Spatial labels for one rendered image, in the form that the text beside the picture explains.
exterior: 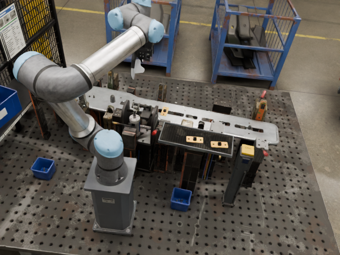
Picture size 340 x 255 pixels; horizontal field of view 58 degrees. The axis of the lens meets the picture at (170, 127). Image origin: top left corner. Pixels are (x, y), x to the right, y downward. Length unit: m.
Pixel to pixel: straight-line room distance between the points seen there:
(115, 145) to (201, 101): 1.36
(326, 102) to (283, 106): 1.60
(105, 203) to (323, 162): 2.45
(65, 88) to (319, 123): 3.26
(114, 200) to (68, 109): 0.51
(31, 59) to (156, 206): 1.11
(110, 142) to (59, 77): 0.41
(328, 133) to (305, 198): 1.78
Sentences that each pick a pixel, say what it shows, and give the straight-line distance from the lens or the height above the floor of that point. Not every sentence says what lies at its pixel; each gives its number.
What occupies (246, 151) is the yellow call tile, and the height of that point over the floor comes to 1.16.
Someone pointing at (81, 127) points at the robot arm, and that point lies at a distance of 1.29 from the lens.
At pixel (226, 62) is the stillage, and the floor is 0.17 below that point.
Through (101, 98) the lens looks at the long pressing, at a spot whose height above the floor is 1.00.
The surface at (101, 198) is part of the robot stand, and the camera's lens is 1.49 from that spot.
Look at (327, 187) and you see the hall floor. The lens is 3.24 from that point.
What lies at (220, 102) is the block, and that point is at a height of 1.03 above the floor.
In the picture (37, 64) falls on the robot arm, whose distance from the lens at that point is 1.04.
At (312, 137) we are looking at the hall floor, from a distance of 3.65.
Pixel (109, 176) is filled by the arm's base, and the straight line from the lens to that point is 1.38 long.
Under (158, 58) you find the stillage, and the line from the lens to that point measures 3.97.
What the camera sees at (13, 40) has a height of 1.24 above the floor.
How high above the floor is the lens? 2.26
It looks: 44 degrees down
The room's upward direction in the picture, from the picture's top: 6 degrees clockwise
